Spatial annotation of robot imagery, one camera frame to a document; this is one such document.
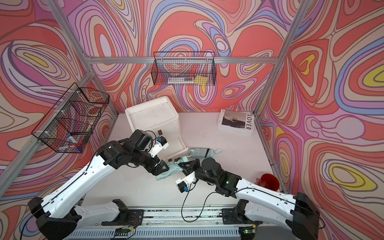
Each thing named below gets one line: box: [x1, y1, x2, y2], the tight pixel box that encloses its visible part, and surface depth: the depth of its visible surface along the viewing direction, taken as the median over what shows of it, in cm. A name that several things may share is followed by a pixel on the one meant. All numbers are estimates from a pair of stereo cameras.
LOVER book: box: [217, 109, 255, 134], surface depth 111 cm
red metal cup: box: [254, 173, 280, 192], surface depth 77 cm
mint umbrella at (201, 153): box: [187, 147, 223, 159], surface depth 97 cm
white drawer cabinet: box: [125, 96, 181, 144], surface depth 88 cm
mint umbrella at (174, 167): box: [155, 160, 184, 181], surface depth 68 cm
